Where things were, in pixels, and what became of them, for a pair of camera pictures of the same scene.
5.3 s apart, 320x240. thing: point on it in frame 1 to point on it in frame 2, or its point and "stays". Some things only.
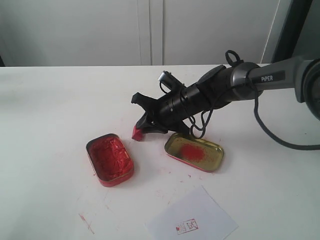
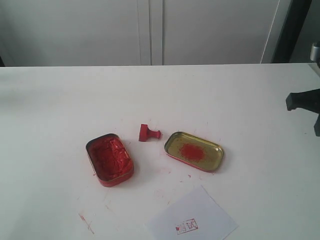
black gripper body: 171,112 to 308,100
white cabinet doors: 42,33 stays
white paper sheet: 195,215 stays
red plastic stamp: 137,133 to 146,133
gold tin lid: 204,154 stays
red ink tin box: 111,161 stays
